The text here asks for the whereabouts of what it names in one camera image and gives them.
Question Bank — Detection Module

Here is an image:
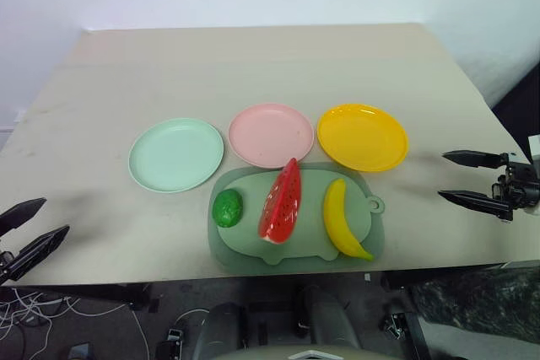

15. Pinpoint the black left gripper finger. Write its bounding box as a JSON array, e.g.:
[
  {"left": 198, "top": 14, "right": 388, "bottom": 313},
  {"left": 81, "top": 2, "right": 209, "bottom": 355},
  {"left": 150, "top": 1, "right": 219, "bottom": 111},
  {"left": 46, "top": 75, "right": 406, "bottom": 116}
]
[
  {"left": 0, "top": 197, "right": 47, "bottom": 235},
  {"left": 8, "top": 225, "right": 71, "bottom": 281}
]

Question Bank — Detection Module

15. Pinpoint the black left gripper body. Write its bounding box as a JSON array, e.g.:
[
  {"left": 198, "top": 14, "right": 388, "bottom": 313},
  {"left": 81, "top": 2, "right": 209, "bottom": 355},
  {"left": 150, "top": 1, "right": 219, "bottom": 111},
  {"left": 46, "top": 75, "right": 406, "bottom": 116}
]
[{"left": 0, "top": 250, "right": 16, "bottom": 287}]

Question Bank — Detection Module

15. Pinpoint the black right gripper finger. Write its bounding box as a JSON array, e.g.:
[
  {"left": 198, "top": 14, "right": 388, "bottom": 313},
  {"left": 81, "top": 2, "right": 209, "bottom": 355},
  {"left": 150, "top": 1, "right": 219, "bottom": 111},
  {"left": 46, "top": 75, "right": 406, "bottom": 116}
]
[
  {"left": 437, "top": 190, "right": 514, "bottom": 223},
  {"left": 442, "top": 149, "right": 508, "bottom": 169}
]

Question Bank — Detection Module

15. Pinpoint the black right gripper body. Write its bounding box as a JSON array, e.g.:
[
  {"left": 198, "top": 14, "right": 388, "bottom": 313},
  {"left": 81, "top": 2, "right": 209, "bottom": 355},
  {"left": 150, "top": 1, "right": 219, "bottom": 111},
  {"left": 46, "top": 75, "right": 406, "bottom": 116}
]
[{"left": 491, "top": 152, "right": 540, "bottom": 212}]

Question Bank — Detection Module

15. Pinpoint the yellow plate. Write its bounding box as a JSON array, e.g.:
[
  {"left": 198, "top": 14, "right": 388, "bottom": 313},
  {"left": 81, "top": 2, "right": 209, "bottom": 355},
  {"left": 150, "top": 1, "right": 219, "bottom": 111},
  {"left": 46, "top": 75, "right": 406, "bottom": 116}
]
[{"left": 316, "top": 103, "right": 410, "bottom": 173}]

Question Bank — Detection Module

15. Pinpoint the mint green plate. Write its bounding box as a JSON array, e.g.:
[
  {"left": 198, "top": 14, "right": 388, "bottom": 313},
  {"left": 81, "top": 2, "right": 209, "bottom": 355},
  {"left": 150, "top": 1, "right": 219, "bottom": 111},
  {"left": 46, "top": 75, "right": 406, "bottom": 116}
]
[{"left": 128, "top": 117, "right": 225, "bottom": 193}]

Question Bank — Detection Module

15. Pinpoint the green avocado toy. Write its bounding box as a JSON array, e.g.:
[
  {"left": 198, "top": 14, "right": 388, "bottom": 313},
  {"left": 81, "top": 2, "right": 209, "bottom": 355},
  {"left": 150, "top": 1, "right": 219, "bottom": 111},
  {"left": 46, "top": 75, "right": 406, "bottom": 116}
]
[{"left": 212, "top": 189, "right": 246, "bottom": 229}]

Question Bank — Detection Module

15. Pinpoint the pink plate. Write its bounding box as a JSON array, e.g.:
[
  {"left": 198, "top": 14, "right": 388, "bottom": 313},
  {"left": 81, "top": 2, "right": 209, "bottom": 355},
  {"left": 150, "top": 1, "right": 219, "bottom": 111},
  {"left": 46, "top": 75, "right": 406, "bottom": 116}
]
[{"left": 228, "top": 102, "right": 315, "bottom": 169}]

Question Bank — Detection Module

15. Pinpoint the yellow toy banana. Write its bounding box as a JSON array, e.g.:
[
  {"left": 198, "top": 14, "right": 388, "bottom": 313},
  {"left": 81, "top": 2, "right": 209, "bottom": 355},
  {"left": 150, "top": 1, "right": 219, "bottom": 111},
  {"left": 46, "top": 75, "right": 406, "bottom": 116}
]
[{"left": 323, "top": 178, "right": 375, "bottom": 263}]

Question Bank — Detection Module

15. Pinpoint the black caster wheel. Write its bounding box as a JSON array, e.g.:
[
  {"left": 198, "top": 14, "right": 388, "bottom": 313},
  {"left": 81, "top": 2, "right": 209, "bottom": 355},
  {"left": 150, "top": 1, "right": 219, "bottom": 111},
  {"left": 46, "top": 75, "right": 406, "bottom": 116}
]
[
  {"left": 155, "top": 327, "right": 187, "bottom": 360},
  {"left": 381, "top": 311, "right": 409, "bottom": 336}
]

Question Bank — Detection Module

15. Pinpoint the light green pig-shaped board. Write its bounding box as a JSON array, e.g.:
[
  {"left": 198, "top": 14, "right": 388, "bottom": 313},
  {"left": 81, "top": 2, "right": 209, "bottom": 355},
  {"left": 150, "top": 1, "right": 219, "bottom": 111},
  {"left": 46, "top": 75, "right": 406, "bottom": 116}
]
[{"left": 210, "top": 167, "right": 386, "bottom": 266}]

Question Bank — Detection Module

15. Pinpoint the dark green translucent mat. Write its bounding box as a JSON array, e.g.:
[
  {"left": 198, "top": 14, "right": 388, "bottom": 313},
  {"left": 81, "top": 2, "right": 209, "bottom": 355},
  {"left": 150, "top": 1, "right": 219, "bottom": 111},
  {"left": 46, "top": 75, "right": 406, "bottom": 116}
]
[{"left": 207, "top": 162, "right": 387, "bottom": 275}]

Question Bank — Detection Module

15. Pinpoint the red toy watermelon slice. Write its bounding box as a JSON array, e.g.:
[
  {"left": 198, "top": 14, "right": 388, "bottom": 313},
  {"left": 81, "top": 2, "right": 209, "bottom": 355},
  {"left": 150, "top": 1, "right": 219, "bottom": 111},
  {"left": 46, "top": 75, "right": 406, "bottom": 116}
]
[{"left": 257, "top": 157, "right": 303, "bottom": 246}]

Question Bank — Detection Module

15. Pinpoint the dark rounded shape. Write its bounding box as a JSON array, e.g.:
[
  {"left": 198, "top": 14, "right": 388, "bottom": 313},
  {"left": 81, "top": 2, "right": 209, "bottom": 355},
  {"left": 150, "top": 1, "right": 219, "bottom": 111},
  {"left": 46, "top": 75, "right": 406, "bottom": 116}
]
[{"left": 194, "top": 302, "right": 251, "bottom": 360}]

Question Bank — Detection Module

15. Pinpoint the white cable tangle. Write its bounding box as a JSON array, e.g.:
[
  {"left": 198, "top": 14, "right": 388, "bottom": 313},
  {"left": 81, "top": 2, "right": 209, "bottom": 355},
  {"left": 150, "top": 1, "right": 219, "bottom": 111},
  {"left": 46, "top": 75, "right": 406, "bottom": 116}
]
[{"left": 0, "top": 286, "right": 84, "bottom": 338}]

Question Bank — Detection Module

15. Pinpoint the long white cable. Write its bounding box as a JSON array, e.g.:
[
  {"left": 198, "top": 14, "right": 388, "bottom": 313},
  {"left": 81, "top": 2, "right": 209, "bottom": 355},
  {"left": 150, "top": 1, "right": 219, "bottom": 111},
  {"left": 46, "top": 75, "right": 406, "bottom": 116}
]
[{"left": 67, "top": 296, "right": 151, "bottom": 360}]

